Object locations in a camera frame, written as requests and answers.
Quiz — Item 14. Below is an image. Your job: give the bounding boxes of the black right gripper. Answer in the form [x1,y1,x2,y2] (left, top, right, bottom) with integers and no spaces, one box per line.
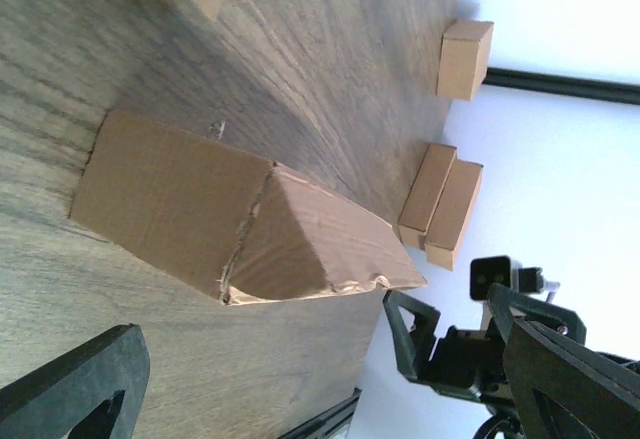
[383,290,513,404]

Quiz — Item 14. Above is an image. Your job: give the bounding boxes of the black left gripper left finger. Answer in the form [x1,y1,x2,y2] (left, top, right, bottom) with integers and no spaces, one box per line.
[1,324,150,438]

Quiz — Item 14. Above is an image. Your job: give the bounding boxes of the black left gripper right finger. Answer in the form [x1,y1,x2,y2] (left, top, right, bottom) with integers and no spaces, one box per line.
[488,284,639,438]

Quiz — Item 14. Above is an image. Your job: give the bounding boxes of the brown cardboard box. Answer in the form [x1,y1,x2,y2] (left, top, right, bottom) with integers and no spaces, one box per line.
[70,111,425,305]

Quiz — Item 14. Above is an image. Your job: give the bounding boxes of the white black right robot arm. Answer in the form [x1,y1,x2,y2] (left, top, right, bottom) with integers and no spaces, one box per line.
[383,285,639,438]

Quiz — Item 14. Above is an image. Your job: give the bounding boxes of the large folded cardboard box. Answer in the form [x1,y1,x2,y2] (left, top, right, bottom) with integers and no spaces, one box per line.
[398,143,484,271]

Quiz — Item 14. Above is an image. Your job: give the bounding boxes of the small folded cardboard box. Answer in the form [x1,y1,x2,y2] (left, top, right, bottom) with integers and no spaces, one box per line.
[436,19,494,101]

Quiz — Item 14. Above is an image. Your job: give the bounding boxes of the black aluminium frame rail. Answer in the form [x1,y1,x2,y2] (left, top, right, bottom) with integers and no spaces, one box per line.
[279,388,361,439]

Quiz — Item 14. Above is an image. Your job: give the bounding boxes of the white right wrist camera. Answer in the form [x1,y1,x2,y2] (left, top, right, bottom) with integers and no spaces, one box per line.
[470,255,560,339]

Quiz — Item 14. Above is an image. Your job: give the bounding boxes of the black right corner frame post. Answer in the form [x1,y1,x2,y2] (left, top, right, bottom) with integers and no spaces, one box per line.
[483,67,640,105]

